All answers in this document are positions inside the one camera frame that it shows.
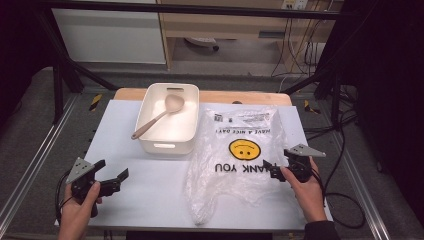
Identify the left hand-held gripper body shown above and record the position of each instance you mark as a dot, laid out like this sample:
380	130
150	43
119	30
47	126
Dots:
80	170

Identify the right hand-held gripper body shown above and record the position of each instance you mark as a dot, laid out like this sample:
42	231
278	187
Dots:
300	163

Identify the clear plastic bag yellow face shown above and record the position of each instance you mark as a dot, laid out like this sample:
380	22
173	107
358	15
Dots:
240	186

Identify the white plastic bin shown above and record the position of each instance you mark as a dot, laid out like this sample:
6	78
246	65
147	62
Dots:
173	133

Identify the beige serving spoon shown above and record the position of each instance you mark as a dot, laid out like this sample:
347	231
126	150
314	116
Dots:
173	104

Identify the person's right hand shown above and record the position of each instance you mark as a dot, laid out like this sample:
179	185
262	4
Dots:
308	196

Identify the person's left hand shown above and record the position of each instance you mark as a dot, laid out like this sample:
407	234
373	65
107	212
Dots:
75	216

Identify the white table sheet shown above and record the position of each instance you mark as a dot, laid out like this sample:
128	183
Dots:
143	200

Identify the black metal stand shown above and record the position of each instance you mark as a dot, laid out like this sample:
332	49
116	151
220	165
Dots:
57	93
335	96

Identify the dark curtain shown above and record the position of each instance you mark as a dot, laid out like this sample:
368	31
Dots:
20	50
393	100

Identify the white cabinet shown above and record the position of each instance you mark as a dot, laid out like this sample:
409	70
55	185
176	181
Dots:
110	36

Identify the white chair base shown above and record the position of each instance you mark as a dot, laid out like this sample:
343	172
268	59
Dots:
201	41

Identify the wooden desk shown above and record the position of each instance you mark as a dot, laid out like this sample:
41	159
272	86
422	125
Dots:
213	28

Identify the white power strip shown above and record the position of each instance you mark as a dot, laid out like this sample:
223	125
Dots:
295	4

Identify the black horizontal frame bar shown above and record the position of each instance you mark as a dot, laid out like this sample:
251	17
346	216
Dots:
200	9

